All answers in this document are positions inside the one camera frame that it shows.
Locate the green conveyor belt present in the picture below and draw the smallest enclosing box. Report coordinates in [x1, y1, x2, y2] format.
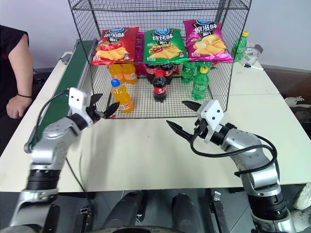
[23, 39, 98, 154]

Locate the cola bottle red cap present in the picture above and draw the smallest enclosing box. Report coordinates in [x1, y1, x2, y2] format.
[153, 70, 169, 104]

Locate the red chips bag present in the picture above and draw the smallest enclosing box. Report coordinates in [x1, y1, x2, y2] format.
[90, 26, 140, 67]

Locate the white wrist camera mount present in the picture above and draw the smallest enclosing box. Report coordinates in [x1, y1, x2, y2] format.
[68, 87, 94, 128]
[196, 99, 225, 145]

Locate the white sneaker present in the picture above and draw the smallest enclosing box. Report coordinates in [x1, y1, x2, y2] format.
[284, 95, 311, 109]
[290, 208, 311, 233]
[292, 183, 311, 210]

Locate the thin black cable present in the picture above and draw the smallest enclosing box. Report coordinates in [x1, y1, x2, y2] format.
[64, 156, 87, 193]

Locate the magenta chips bag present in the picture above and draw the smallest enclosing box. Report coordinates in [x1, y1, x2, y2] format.
[182, 19, 234, 64]

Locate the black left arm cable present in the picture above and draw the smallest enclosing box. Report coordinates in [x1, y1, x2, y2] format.
[34, 89, 71, 146]

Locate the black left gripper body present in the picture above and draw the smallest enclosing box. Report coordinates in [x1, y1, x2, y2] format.
[85, 103, 103, 123]

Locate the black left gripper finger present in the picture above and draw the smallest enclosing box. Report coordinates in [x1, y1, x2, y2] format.
[90, 93, 104, 111]
[101, 101, 121, 119]

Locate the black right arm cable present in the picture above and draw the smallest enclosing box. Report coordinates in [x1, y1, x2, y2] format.
[190, 134, 278, 177]

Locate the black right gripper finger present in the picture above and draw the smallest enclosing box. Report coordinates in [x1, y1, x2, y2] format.
[166, 120, 195, 143]
[182, 100, 203, 113]

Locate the green chips bag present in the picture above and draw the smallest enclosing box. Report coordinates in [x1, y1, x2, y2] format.
[142, 28, 189, 65]

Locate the person bare hand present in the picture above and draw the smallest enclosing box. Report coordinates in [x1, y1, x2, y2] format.
[6, 94, 34, 119]

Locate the black wire mesh rack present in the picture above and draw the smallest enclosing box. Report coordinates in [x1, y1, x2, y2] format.
[68, 0, 252, 120]

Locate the person in black shirt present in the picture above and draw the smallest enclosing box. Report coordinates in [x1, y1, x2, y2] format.
[0, 24, 36, 127]

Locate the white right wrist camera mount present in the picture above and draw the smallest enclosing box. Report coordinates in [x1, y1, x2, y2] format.
[196, 99, 225, 145]

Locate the white marker pen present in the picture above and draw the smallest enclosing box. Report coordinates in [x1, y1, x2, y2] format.
[243, 64, 264, 71]

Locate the purple chips bag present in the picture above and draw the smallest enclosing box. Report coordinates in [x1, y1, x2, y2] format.
[134, 31, 145, 63]

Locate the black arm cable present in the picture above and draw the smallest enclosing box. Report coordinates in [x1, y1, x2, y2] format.
[190, 134, 278, 177]
[34, 89, 71, 146]

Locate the dark rounded shape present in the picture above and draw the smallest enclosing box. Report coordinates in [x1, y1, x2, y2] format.
[171, 192, 207, 233]
[101, 191, 144, 230]

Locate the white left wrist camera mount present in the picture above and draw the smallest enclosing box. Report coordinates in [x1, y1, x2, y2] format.
[68, 87, 94, 128]

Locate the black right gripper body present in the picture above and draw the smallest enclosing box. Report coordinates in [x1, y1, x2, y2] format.
[192, 118, 209, 139]

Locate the orange soda bottle blue cap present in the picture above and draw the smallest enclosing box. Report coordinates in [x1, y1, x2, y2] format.
[110, 79, 134, 114]

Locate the black strap with buckle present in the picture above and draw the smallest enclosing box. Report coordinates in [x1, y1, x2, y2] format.
[76, 205, 92, 233]
[212, 191, 229, 233]

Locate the green soda bottle yellow cap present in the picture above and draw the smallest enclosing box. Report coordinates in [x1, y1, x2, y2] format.
[230, 31, 250, 63]
[191, 66, 210, 100]

